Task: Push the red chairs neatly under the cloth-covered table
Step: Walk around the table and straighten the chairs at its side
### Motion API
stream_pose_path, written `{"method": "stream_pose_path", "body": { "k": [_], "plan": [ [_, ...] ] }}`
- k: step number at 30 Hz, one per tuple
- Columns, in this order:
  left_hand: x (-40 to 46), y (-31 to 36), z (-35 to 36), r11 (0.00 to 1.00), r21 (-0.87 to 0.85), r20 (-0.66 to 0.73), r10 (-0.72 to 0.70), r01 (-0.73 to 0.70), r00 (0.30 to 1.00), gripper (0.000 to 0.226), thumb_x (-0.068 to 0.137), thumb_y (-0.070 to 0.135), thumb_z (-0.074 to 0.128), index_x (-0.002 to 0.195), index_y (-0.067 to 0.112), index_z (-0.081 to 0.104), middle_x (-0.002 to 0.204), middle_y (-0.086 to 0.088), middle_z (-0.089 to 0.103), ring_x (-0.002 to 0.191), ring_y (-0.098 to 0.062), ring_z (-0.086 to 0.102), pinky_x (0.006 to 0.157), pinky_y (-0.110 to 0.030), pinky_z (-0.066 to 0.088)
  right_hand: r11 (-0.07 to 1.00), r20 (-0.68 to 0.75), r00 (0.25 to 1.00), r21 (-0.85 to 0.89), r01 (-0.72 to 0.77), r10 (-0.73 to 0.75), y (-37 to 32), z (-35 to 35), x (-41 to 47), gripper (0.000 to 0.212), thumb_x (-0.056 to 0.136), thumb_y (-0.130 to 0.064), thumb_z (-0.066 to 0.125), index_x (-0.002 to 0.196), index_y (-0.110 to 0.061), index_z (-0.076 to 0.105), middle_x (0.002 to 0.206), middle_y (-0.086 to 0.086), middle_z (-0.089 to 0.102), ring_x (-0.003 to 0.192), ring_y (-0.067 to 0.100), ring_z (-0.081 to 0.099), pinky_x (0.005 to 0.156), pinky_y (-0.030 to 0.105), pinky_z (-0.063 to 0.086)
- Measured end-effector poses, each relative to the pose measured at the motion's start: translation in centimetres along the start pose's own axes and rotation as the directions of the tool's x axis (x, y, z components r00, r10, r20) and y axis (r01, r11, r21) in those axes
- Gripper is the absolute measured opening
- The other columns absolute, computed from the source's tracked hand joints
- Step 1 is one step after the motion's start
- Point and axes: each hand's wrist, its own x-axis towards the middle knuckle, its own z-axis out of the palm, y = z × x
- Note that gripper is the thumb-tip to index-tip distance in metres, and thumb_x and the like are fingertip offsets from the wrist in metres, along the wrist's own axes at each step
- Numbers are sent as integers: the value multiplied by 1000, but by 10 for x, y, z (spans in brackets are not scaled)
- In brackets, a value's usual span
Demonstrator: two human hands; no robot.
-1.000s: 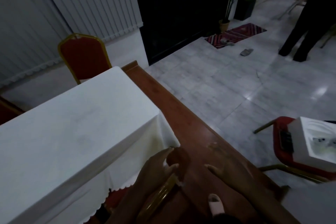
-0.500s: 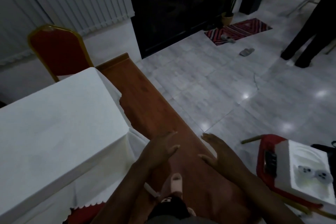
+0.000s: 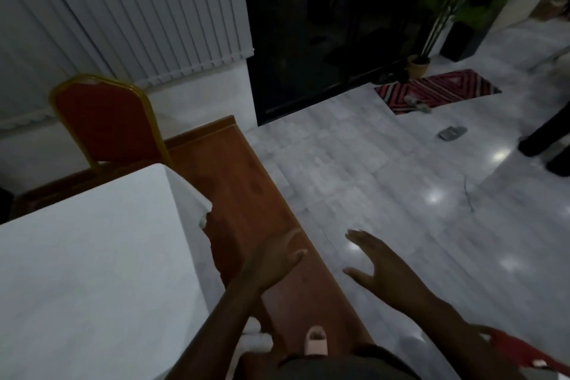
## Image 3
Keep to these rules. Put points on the white tablecloth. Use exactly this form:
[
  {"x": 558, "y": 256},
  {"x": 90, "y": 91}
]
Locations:
[{"x": 95, "y": 277}]

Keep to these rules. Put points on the person's left fingers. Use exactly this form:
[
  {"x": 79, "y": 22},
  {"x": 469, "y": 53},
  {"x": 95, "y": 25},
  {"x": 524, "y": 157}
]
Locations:
[{"x": 291, "y": 250}]

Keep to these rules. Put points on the person's dark shorts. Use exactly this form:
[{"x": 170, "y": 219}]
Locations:
[{"x": 334, "y": 366}]

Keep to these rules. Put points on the person's right thumb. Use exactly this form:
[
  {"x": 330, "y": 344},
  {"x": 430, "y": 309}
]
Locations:
[{"x": 358, "y": 276}]

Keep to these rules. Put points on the person's left forearm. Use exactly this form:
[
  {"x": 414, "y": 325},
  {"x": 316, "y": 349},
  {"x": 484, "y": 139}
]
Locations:
[{"x": 213, "y": 330}]

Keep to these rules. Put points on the black planter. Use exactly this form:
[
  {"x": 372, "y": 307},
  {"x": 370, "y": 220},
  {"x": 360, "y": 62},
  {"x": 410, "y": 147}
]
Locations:
[{"x": 461, "y": 42}]

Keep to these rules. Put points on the brown wooden platform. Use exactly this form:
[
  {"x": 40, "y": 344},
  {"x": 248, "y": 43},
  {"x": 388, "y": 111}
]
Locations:
[{"x": 254, "y": 197}]

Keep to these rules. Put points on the grey sandal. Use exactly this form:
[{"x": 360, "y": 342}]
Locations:
[
  {"x": 417, "y": 103},
  {"x": 452, "y": 132}
]

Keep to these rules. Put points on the red cloth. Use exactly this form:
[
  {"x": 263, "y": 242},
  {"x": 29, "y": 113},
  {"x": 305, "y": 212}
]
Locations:
[{"x": 525, "y": 350}]

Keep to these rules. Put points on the red patterned rug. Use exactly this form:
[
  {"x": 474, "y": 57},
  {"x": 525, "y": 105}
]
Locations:
[{"x": 438, "y": 89}]

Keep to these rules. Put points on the red chair with gold frame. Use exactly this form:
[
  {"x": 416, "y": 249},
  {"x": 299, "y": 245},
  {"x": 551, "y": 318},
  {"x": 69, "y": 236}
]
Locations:
[{"x": 109, "y": 119}]

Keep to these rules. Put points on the tan plant pot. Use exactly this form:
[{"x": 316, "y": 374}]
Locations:
[{"x": 418, "y": 66}]

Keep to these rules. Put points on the person's left hand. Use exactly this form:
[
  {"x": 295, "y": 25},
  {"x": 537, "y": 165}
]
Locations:
[{"x": 271, "y": 261}]

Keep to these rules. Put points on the person's right hand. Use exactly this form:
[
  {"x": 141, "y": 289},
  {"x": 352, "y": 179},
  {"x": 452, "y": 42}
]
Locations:
[{"x": 389, "y": 273}]

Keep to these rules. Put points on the person's right forearm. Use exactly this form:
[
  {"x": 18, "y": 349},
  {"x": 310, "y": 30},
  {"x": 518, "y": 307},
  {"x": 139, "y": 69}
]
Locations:
[{"x": 458, "y": 339}]

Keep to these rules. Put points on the dark glass door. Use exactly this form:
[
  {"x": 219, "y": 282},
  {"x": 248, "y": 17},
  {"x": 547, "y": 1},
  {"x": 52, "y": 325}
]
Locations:
[{"x": 338, "y": 23}]

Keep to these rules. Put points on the white vertical blinds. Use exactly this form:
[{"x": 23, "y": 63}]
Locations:
[{"x": 124, "y": 14}]

